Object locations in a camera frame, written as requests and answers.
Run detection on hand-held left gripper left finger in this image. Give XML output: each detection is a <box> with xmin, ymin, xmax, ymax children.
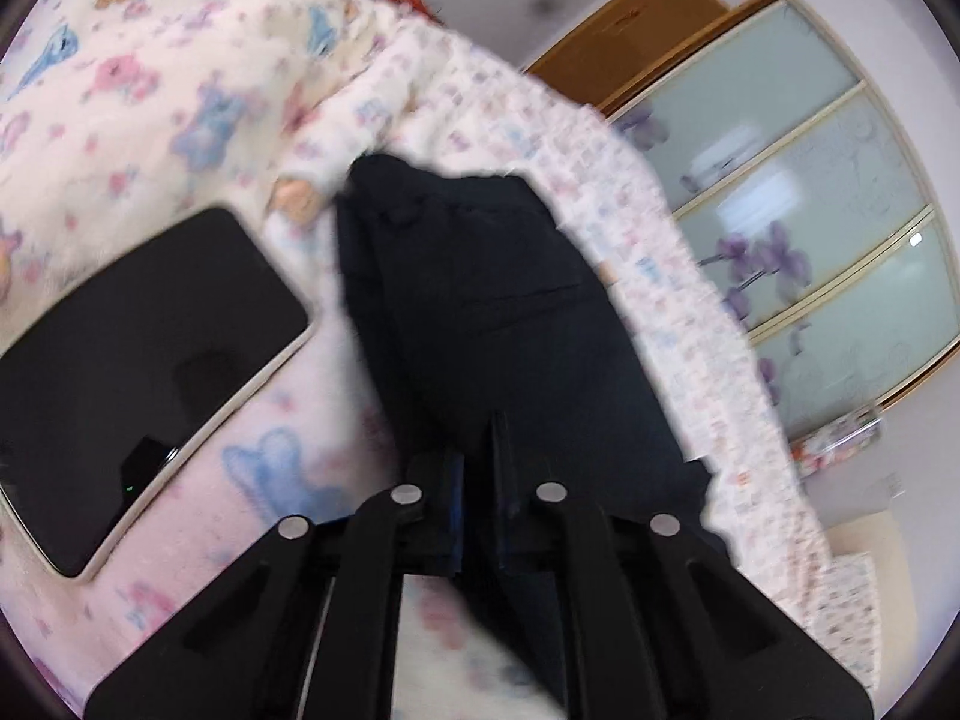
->
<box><xmin>82</xmin><ymin>452</ymin><xmax>464</xmax><ymax>720</ymax></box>

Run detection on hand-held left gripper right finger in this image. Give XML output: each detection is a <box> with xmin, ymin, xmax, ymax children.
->
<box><xmin>489</xmin><ymin>411</ymin><xmax>876</xmax><ymax>720</ymax></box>

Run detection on black pants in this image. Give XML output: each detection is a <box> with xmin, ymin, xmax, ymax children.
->
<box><xmin>334</xmin><ymin>152</ymin><xmax>734</xmax><ymax>718</ymax></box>

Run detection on clear cylinder of plush toys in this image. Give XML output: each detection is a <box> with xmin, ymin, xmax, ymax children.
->
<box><xmin>793</xmin><ymin>409</ymin><xmax>884</xmax><ymax>477</ymax></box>

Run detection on black tablet with white edge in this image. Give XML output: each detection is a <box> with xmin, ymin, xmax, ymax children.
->
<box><xmin>0</xmin><ymin>206</ymin><xmax>314</xmax><ymax>583</ymax></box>

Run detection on bear printed pillow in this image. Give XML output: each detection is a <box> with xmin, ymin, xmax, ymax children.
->
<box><xmin>814</xmin><ymin>553</ymin><xmax>880</xmax><ymax>695</ymax></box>

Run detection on beige headboard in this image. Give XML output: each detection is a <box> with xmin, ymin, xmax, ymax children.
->
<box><xmin>823</xmin><ymin>510</ymin><xmax>905</xmax><ymax>560</ymax></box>

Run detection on floral glass sliding wardrobe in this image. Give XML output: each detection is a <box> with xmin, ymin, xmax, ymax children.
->
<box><xmin>600</xmin><ymin>0</ymin><xmax>960</xmax><ymax>437</ymax></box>

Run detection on wooden door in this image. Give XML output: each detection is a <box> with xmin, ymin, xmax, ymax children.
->
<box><xmin>523</xmin><ymin>0</ymin><xmax>734</xmax><ymax>112</ymax></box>

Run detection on teddy bear printed blanket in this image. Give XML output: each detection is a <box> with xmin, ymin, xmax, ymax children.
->
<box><xmin>0</xmin><ymin>0</ymin><xmax>880</xmax><ymax>720</ymax></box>

